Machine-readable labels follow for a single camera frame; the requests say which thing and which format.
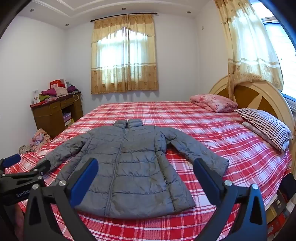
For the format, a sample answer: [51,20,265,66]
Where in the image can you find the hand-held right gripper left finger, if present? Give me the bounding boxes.
[23,158,99,241]

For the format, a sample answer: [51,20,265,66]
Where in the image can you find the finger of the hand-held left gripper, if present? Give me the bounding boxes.
[0,153,22,173]
[0,159,51,184]

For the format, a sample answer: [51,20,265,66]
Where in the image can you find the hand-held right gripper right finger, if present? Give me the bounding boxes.
[193,158,268,241]

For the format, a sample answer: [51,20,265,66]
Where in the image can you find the grey puffer jacket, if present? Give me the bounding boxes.
[37,119,229,219]

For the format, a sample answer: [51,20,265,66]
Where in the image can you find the brown wooden desk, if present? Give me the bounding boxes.
[30,91,84,139]

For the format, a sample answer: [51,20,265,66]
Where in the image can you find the stack of boxes in desk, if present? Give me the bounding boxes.
[63,112,74,127]

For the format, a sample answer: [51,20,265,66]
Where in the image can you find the bed with red plaid sheet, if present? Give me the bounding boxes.
[5,101,293,241]

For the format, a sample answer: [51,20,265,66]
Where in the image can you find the cardboard boxes beside bed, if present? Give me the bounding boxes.
[266,183,296,232]

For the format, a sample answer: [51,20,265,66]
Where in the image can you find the pink floral folded quilt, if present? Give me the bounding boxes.
[190,94,238,113]

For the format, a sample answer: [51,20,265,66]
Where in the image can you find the striped pillow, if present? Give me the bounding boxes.
[233,108,294,152]

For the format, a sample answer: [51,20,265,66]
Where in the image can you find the red gift box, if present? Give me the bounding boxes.
[50,79,66,90]

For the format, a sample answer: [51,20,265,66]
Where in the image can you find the cream and brown headboard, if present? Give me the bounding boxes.
[208,75,295,135]

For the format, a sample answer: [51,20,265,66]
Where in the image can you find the yellow floral window curtain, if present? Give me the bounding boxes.
[91,13,159,95]

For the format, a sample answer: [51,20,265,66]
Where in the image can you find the long yellow floral curtain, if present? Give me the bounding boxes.
[214,0,284,105]

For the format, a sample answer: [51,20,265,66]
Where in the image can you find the black curtain rod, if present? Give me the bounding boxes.
[90,12,158,23]

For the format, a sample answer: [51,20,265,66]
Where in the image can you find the window with frame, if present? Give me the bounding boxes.
[261,16,296,100]

